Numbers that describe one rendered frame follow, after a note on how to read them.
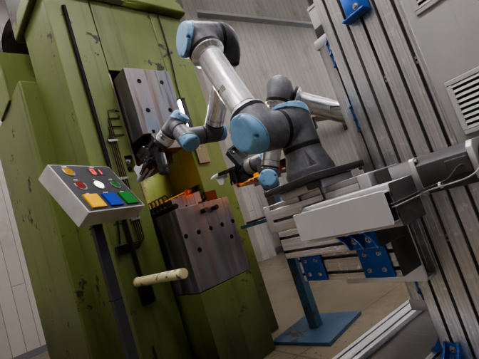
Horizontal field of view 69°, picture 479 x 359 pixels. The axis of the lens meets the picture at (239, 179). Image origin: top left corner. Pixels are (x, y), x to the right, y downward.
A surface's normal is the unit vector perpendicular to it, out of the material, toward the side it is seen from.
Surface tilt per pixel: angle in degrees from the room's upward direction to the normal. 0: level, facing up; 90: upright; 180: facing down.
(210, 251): 90
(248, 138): 97
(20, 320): 90
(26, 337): 90
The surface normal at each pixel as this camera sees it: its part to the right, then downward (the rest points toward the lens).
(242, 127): -0.75, 0.31
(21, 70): 0.64, -0.29
